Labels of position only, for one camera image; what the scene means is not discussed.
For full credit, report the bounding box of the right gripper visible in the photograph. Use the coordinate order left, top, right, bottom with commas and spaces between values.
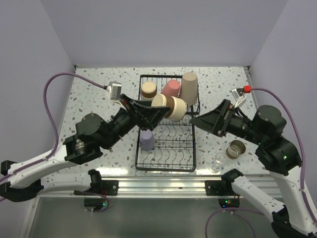
190, 97, 266, 144

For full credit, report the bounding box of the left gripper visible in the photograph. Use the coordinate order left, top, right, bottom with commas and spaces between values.
101, 93, 170, 150

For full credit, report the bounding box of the steel cup cork base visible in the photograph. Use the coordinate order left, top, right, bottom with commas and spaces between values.
141, 81, 157, 101

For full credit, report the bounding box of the purple plastic cup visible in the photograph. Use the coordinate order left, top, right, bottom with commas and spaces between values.
139, 130, 155, 150

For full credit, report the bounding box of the steel cup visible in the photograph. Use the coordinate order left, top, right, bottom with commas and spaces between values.
151, 94, 187, 121
225, 140, 246, 159

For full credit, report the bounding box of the clear glass cup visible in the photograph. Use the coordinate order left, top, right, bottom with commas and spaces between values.
211, 153, 226, 173

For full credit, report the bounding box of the red pink plastic cup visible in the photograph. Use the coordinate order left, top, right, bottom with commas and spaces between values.
161, 79, 181, 97

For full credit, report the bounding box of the beige plastic cup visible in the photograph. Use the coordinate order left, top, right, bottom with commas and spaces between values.
179, 72, 198, 106

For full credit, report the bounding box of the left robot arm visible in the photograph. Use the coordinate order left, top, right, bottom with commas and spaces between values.
0, 94, 170, 202

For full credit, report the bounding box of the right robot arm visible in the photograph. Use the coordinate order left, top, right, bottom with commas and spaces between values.
190, 99, 317, 238

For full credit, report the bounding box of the black wire dish rack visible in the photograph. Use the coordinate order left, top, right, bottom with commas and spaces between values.
134, 74, 201, 174

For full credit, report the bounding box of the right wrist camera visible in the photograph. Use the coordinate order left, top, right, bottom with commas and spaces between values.
230, 85, 252, 108

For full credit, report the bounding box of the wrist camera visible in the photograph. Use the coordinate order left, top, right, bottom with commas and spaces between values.
106, 81, 122, 104
230, 85, 252, 108

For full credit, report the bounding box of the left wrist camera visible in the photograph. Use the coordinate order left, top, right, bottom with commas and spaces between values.
106, 81, 122, 104

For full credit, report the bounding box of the aluminium mounting rail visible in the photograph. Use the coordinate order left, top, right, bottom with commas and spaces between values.
32, 173, 283, 199

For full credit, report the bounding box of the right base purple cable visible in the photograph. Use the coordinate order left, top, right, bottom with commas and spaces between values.
205, 208, 264, 238

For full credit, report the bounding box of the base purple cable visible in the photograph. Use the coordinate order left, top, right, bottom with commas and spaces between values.
84, 193, 108, 214
205, 208, 264, 238

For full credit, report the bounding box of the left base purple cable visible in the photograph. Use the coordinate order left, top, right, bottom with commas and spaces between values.
84, 193, 108, 214

